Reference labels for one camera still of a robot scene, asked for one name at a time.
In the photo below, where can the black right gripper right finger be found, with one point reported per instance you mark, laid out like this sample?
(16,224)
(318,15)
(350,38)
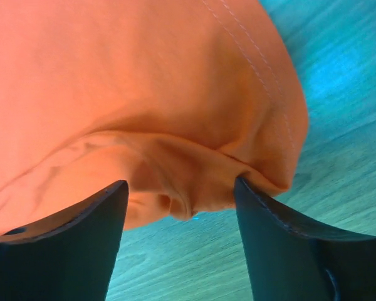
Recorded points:
(291,256)

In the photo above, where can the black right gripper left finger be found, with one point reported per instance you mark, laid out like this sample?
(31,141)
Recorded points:
(69,255)

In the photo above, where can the orange t shirt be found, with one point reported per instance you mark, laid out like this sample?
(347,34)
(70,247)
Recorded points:
(178,98)

